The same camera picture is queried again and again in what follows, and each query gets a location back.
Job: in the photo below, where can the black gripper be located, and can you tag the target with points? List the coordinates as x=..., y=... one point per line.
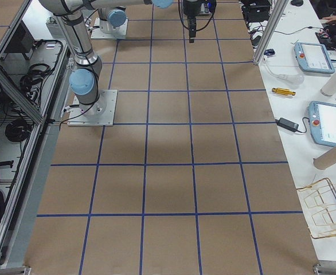
x=190, y=8

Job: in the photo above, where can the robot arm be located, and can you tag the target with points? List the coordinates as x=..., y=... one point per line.
x=111, y=18
x=84, y=80

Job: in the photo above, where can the clear light bulb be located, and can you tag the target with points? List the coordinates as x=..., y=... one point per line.
x=293, y=79

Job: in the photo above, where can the far teach pendant tablet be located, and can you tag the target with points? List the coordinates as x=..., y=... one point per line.
x=313, y=58

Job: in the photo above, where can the teach pendant tablet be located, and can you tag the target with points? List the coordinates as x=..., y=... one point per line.
x=313, y=58
x=322, y=123

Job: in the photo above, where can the black power adapter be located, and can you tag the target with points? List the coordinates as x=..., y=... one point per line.
x=287, y=124

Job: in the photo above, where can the near teach pendant tablet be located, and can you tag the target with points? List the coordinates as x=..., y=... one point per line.
x=322, y=123

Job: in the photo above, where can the brown cardboard tube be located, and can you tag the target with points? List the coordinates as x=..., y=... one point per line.
x=326, y=160

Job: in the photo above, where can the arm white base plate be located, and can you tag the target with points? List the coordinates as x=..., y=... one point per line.
x=102, y=113
x=103, y=30

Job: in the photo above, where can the aluminium frame post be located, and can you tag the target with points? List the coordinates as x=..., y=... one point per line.
x=269, y=30

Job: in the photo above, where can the gold wire rack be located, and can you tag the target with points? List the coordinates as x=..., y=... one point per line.
x=318, y=201

